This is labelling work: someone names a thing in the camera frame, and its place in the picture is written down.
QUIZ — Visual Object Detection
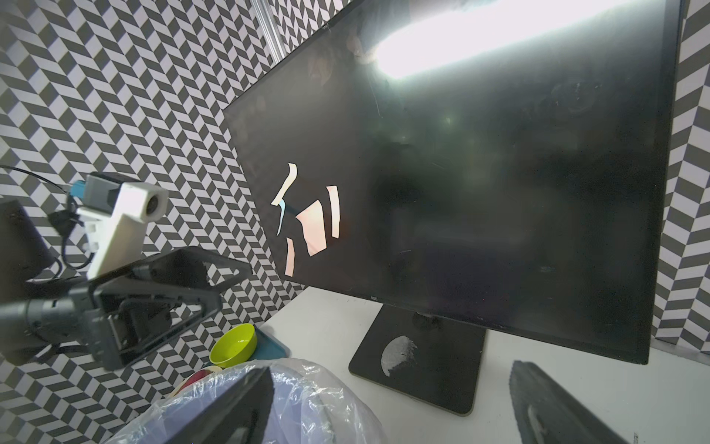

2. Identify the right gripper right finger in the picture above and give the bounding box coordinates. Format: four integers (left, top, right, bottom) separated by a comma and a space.
508, 361, 625, 444

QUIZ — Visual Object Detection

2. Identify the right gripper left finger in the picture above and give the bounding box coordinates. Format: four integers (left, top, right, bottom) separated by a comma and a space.
163, 367, 275, 443

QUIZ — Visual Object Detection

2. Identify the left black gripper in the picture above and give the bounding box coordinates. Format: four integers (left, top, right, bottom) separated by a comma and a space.
1, 246, 253, 370

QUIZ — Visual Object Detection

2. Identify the blue narrow sticky note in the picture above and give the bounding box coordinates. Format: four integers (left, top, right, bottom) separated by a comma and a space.
277, 199, 287, 236

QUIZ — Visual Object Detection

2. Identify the pink square sticky note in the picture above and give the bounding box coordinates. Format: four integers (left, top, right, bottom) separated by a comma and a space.
296, 200, 327, 256

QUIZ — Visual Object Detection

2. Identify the yellow narrow sticky note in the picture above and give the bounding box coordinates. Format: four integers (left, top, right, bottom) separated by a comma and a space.
271, 163, 298, 206

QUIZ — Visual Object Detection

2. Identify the pink narrow sticky note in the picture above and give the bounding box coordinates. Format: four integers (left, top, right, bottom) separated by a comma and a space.
285, 238, 295, 278
327, 185, 340, 239

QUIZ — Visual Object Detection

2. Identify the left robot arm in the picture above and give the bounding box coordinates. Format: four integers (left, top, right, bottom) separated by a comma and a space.
1, 199, 253, 371

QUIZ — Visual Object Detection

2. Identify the black monitor stand base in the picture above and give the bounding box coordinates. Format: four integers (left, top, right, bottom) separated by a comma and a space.
349, 305, 486, 416

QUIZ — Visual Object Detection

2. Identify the black computer monitor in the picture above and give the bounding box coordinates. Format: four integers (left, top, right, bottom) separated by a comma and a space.
225, 1, 684, 364

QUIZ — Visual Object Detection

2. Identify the cream plate with red item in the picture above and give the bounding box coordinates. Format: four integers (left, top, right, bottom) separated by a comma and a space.
168, 366, 222, 398

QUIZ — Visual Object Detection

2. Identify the purple bin with plastic liner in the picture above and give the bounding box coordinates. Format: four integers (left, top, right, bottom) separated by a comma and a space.
110, 358, 386, 443

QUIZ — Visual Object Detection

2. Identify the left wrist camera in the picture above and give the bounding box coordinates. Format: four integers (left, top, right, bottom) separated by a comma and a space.
70, 172, 168, 279

